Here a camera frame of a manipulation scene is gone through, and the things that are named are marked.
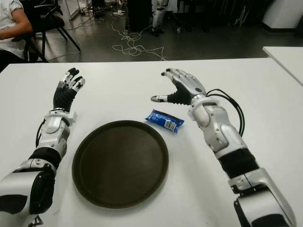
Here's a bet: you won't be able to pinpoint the seated person white shirt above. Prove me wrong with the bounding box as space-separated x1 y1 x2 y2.
0 0 34 64

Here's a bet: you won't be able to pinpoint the silver humanoid robot legs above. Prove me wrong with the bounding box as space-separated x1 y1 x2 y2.
151 0 169 37

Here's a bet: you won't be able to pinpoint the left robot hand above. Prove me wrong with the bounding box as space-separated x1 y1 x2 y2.
53 68 86 112

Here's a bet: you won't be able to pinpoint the black cabinet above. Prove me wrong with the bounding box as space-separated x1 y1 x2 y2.
127 0 154 33

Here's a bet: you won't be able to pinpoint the black chair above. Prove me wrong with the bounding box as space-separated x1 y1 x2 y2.
11 0 81 62

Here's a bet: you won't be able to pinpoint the white side table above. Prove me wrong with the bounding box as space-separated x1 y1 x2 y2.
262 46 303 86

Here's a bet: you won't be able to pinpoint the white floor cable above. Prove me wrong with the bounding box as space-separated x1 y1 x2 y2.
111 14 168 61

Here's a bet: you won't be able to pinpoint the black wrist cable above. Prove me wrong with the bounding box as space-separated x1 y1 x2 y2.
35 119 47 148
205 88 245 137

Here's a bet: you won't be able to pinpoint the white cabinet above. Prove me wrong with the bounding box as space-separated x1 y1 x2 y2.
261 0 303 30

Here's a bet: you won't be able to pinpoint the white board frame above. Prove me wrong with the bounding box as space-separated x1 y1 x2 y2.
66 0 81 21

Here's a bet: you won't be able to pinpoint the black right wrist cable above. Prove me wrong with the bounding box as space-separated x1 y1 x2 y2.
205 88 245 137

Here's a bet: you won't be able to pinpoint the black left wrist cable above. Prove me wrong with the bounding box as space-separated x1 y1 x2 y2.
35 119 47 148

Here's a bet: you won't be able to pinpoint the round brown tray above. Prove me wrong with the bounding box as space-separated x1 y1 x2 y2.
71 120 169 209

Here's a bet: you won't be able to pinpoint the blue Oreo packet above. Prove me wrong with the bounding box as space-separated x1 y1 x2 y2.
144 109 185 134

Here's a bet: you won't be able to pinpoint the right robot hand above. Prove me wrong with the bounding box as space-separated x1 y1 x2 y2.
151 68 207 106

